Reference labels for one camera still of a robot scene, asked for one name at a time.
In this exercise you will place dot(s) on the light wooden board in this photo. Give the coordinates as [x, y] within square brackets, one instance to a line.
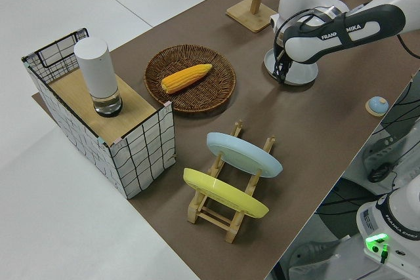
[131, 109]

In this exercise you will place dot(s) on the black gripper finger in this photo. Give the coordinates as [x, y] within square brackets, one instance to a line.
[276, 68]
[285, 71]

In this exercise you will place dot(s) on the light blue plate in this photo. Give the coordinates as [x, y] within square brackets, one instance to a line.
[243, 155]

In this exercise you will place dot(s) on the yellow corn cob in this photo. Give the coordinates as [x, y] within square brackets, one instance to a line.
[185, 78]

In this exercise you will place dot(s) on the yellow plate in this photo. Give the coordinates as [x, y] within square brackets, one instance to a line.
[223, 194]

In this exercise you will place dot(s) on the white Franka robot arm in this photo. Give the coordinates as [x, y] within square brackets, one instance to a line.
[328, 35]

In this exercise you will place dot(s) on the gray ceramic plate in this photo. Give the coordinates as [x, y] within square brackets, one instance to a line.
[302, 73]

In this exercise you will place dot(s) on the round wicker basket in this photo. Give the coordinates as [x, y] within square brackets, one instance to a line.
[213, 96]

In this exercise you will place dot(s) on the blue dome on wooden base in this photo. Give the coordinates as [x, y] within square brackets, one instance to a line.
[377, 105]

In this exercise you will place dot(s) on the white vented plastic housing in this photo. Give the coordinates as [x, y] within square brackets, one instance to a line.
[377, 149]

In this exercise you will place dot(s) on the white cylinder with glass base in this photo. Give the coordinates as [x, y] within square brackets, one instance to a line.
[96, 70]

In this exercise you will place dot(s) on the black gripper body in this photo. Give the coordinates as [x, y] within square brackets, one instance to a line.
[281, 48]

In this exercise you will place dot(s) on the wooden dish rack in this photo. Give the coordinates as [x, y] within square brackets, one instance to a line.
[213, 219]

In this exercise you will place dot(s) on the wooden mug tree stand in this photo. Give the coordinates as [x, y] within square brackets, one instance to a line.
[249, 14]

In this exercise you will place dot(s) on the brown table mat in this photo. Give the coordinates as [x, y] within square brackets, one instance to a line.
[328, 135]

